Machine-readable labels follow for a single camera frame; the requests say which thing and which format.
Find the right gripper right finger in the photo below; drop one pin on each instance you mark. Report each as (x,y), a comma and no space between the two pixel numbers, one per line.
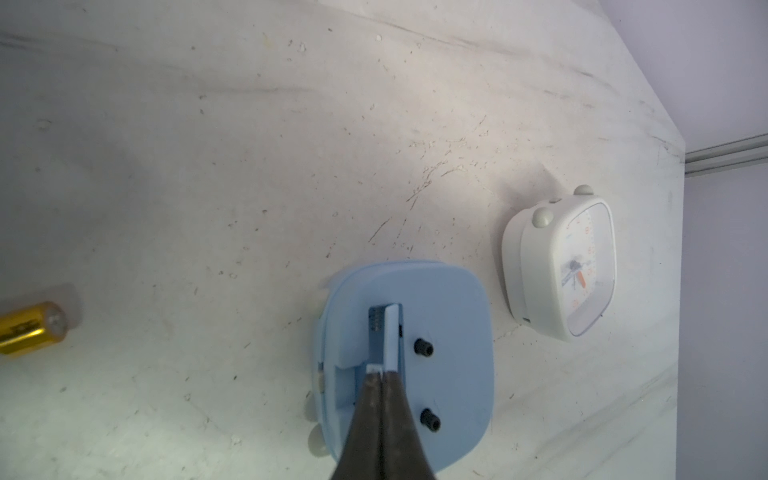
(401,452)

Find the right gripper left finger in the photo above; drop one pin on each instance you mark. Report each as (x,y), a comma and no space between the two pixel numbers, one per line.
(361,457)

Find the blue alarm clock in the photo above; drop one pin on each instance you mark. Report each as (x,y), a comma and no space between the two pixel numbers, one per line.
(446,365)

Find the blue battery cover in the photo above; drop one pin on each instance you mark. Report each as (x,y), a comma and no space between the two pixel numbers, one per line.
(384,339)

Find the black gold battery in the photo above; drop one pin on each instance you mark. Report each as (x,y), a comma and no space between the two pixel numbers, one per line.
(32,328)

